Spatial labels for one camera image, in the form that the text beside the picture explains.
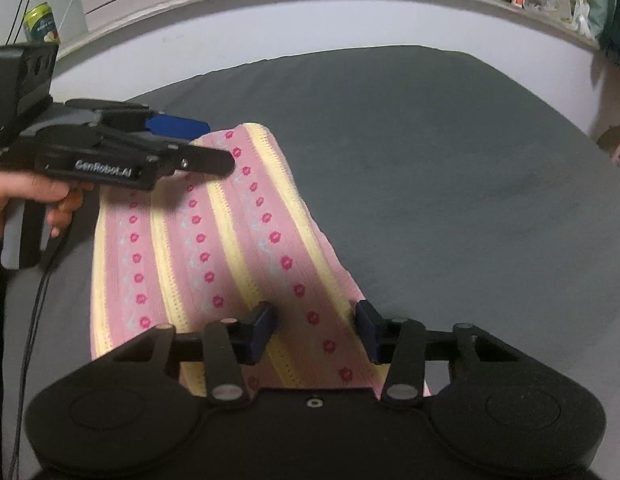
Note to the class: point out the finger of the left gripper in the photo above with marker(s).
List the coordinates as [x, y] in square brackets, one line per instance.
[198, 159]
[176, 127]

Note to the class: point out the person's left hand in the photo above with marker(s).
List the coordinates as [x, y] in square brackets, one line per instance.
[65, 198]

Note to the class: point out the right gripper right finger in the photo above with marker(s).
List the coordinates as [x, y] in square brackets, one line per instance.
[399, 343]

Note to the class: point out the round wicker basket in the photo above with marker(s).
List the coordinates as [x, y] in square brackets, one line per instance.
[609, 143]

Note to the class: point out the green drink can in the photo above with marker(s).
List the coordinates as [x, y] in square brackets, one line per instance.
[39, 24]

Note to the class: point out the clear plastic storage box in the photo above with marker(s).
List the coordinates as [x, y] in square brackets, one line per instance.
[572, 14]

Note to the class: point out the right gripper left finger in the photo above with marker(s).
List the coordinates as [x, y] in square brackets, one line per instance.
[228, 345]

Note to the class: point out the pink striped knit sweater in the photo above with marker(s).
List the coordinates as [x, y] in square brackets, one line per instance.
[196, 249]

